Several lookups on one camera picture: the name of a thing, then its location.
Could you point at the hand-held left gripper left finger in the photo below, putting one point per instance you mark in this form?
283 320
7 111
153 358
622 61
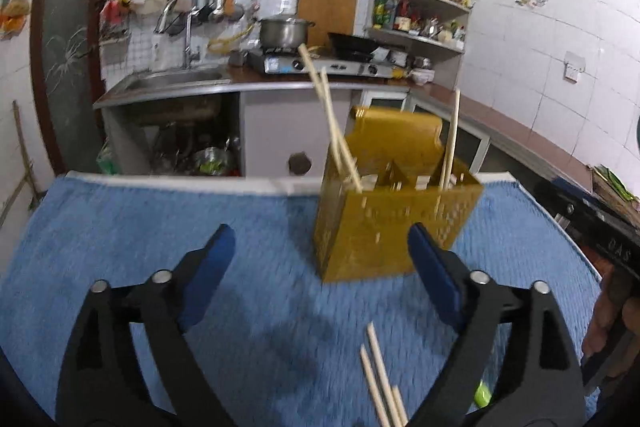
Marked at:
210 272

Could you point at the black wok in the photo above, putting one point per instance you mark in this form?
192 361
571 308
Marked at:
352 43

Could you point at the blue textured blanket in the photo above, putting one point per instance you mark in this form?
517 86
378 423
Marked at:
150 227

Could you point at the person's right hand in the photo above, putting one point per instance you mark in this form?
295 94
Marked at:
600 322

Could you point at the metal pots under sink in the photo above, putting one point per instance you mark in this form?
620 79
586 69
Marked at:
210 157

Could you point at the row of condiment bottles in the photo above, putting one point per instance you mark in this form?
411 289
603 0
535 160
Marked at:
400 19

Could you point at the white wall switch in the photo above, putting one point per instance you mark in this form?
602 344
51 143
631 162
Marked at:
575 67

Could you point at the wooden cutting board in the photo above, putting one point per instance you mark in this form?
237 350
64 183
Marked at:
330 2

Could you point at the wooden stick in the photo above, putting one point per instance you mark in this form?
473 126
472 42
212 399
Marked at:
24 142

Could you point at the yellow slotted utensil holder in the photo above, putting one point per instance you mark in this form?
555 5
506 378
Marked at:
360 227

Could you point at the crate of green vegetables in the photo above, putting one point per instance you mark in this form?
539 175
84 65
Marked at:
615 184

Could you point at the green plastic bag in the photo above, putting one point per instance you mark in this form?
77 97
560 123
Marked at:
107 159

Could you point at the white corner shelf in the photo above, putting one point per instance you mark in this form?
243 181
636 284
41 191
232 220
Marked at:
440 2

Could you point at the steel gas stove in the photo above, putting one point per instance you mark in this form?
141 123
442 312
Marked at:
320 66

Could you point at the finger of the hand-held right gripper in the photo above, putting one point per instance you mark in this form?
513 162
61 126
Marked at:
552 199

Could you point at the orange plastic bag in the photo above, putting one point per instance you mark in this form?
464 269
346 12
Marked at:
14 12

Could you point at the steel kitchen sink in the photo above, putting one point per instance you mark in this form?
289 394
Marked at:
170 79

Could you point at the wall hook ornament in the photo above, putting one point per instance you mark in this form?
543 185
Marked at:
530 1

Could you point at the metal faucet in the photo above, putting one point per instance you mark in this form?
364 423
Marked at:
187 42

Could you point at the steel cooking pot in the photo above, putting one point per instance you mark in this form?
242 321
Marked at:
282 33

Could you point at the kitchen counter cabinet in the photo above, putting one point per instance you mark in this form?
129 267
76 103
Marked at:
510 127

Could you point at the wooden chopstick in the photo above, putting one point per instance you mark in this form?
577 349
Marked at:
326 83
398 407
380 357
307 64
452 132
373 382

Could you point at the brown framed glass door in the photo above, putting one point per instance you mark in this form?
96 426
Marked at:
70 57

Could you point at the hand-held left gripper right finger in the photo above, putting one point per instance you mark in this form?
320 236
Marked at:
435 277

